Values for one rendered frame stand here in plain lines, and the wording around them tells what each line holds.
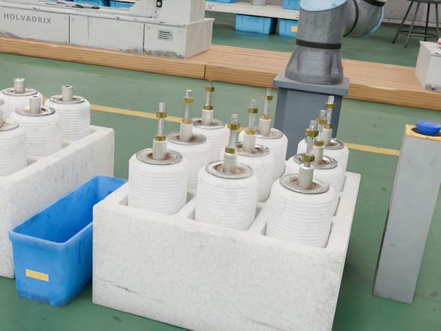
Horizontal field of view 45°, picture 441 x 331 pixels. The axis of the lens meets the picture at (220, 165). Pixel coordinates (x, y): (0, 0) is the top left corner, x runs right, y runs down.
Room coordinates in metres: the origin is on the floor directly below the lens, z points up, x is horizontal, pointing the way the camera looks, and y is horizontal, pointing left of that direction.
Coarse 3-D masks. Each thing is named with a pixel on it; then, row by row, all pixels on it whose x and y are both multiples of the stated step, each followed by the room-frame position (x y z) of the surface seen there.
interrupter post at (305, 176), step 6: (300, 168) 0.75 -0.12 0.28; (306, 168) 0.74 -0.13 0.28; (312, 168) 0.75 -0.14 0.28; (300, 174) 0.75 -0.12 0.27; (306, 174) 0.74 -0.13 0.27; (312, 174) 0.75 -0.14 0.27; (300, 180) 0.75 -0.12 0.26; (306, 180) 0.74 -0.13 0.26; (300, 186) 0.75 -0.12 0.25; (306, 186) 0.74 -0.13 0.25
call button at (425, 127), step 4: (416, 124) 0.90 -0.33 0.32; (420, 124) 0.89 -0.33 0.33; (424, 124) 0.88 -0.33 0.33; (428, 124) 0.88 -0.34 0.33; (432, 124) 0.89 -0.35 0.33; (436, 124) 0.89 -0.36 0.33; (420, 128) 0.88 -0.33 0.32; (424, 128) 0.88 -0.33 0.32; (428, 128) 0.87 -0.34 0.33; (432, 128) 0.87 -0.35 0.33; (436, 128) 0.87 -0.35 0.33; (440, 128) 0.88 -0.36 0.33; (424, 132) 0.88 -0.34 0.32; (428, 132) 0.88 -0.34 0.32; (432, 132) 0.88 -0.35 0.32; (436, 132) 0.88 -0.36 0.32
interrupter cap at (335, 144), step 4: (304, 140) 0.98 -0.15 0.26; (332, 140) 1.00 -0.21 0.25; (336, 140) 1.00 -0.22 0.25; (332, 144) 0.98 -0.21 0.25; (336, 144) 0.97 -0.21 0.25; (340, 144) 0.98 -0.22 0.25; (344, 144) 0.97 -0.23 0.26; (324, 148) 0.94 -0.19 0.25; (328, 148) 0.94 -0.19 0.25; (332, 148) 0.94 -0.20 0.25; (336, 148) 0.95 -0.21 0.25; (340, 148) 0.95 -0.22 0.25
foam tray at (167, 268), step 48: (192, 192) 0.86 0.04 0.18; (96, 240) 0.76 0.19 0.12; (144, 240) 0.74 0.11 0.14; (192, 240) 0.72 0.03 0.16; (240, 240) 0.70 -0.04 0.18; (336, 240) 0.72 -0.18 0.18; (96, 288) 0.76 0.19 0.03; (144, 288) 0.74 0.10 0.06; (192, 288) 0.72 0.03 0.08; (240, 288) 0.70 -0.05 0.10; (288, 288) 0.68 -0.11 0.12; (336, 288) 0.66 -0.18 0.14
